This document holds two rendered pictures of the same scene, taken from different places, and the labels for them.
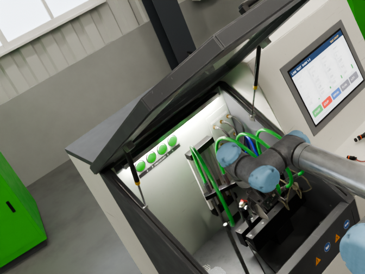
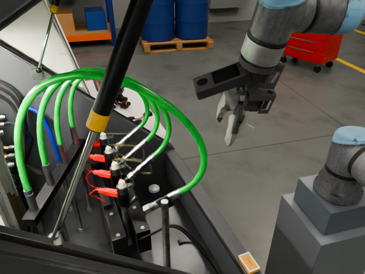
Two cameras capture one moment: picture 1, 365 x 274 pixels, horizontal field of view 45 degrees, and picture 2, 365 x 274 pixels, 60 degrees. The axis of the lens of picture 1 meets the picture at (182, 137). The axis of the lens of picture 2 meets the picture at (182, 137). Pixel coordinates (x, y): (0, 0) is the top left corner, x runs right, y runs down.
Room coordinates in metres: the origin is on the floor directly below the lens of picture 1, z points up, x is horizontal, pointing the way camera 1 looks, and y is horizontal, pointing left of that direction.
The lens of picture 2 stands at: (1.21, 0.47, 1.61)
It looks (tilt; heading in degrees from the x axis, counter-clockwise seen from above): 32 degrees down; 276
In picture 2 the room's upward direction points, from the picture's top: straight up
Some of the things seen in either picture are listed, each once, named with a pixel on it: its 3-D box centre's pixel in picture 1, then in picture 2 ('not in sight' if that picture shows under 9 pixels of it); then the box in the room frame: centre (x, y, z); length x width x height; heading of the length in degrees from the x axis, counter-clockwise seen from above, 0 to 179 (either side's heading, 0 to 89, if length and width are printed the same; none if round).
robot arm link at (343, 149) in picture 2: not in sight; (352, 149); (0.77, -0.38, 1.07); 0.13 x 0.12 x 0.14; 111
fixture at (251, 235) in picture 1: (274, 220); (119, 211); (1.47, -0.21, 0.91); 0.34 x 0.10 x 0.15; 118
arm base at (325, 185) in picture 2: not in sight; (340, 178); (0.77, -0.38, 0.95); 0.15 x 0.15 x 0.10
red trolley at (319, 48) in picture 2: not in sight; (310, 36); (-0.18, -4.33, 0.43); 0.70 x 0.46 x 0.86; 136
